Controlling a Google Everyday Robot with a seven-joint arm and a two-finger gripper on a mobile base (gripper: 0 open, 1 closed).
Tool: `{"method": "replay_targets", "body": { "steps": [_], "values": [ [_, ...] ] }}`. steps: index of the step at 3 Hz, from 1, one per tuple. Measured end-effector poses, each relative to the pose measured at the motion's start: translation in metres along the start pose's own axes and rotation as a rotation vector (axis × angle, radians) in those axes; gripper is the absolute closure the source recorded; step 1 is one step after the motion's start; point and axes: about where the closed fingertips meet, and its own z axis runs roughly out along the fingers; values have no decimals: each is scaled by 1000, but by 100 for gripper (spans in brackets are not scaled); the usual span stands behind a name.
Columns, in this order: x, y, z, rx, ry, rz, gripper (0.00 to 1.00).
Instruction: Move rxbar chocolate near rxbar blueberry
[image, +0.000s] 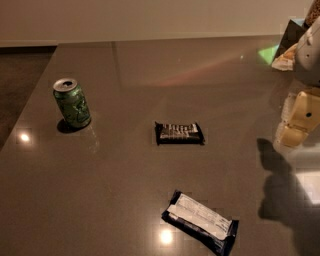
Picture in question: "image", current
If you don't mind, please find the dark box in background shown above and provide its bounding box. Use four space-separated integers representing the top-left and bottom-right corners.
274 19 307 58

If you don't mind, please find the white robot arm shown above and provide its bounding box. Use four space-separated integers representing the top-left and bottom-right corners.
271 17 320 148

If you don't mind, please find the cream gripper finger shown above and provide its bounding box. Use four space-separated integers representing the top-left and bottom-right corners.
275 93 296 147
289 90 320 147

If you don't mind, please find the jar with brown contents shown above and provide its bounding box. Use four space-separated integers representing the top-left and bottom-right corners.
304 0 320 27

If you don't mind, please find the blue blueberry rxbar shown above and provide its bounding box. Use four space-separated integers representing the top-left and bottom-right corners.
162 190 239 256

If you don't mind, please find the green soda can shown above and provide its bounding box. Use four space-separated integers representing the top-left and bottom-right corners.
53 78 91 129

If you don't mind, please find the black chocolate rxbar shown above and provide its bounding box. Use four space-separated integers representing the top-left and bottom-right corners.
155 123 205 145

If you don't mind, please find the snack bag on shelf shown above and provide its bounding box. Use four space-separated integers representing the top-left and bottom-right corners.
271 44 297 71

